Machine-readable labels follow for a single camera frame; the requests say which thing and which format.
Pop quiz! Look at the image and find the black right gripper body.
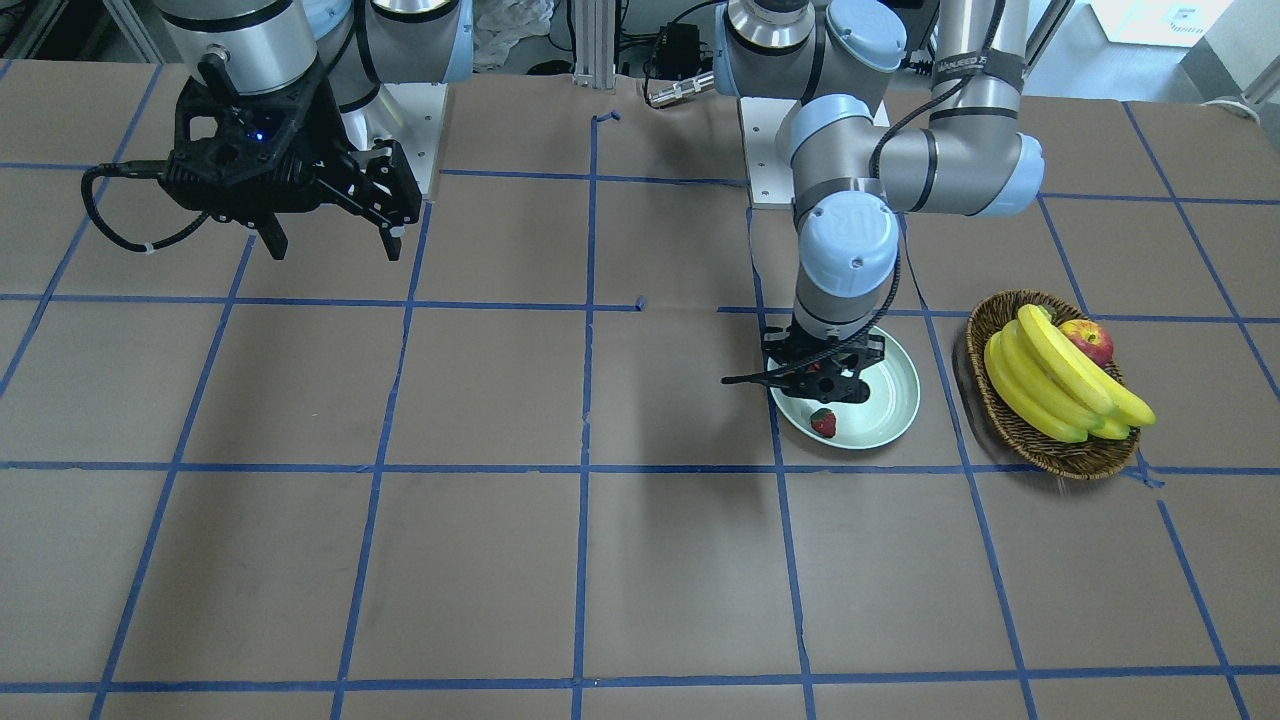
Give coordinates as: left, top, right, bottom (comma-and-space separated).
160, 76, 381, 225

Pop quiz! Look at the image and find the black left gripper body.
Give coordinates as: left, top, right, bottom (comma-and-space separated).
762, 322, 887, 404

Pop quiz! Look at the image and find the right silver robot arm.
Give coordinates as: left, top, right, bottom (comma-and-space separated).
157, 1, 474, 261

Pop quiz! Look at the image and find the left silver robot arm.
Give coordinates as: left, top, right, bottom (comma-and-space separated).
713, 1, 1044, 404

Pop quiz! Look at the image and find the light green plate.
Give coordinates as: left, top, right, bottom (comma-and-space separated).
771, 331, 922, 451

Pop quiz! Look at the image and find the yellow banana bunch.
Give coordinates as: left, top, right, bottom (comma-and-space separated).
983, 304, 1157, 445

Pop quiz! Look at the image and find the red apple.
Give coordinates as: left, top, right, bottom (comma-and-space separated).
1059, 319, 1114, 368

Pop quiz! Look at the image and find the brown wicker basket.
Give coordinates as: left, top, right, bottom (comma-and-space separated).
952, 290, 1142, 480

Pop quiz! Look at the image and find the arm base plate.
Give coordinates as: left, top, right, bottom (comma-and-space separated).
739, 100, 891, 211
342, 83, 451, 200

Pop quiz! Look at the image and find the aluminium frame post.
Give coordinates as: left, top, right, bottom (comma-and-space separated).
566, 0, 620, 94

